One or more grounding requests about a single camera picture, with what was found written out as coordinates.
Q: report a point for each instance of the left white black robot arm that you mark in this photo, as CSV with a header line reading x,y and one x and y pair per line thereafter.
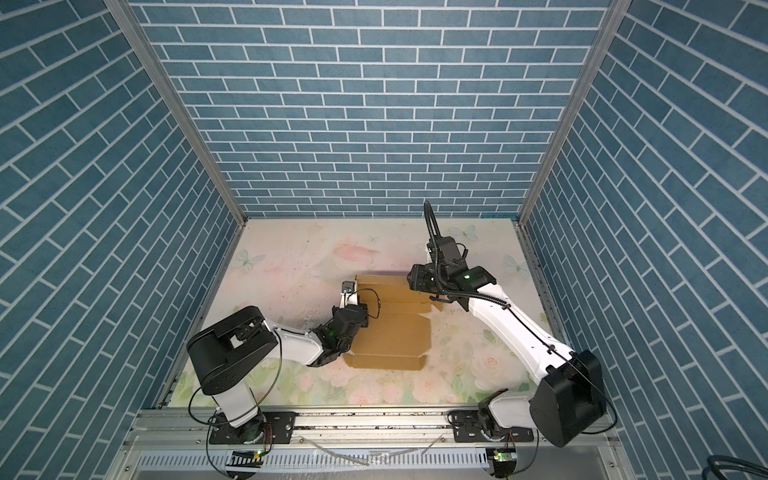
x,y
224,354

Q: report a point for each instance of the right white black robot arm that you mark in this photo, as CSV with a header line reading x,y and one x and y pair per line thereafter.
x,y
569,395

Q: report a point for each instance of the clear cable tie strip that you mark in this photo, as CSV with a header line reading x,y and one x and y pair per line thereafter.
x,y
368,457

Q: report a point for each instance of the aluminium front rail frame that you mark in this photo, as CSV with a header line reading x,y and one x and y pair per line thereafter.
x,y
599,456

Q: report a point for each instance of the white slotted cable duct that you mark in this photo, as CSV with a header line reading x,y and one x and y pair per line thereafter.
x,y
312,460

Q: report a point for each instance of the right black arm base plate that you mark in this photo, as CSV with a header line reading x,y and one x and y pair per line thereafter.
x,y
474,426

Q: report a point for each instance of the brown cardboard paper box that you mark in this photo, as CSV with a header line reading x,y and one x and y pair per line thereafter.
x,y
398,336

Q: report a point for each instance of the right green circuit board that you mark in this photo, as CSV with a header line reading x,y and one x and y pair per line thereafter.
x,y
502,455

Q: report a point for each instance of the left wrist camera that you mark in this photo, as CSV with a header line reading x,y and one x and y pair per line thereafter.
x,y
348,293

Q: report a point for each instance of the floral table mat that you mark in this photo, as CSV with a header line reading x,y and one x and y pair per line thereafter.
x,y
293,269

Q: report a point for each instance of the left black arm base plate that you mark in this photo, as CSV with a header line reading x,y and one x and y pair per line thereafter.
x,y
266,428

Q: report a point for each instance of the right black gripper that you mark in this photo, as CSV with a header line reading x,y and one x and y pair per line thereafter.
x,y
417,279

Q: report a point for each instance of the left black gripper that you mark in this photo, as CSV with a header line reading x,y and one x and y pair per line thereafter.
x,y
365,318

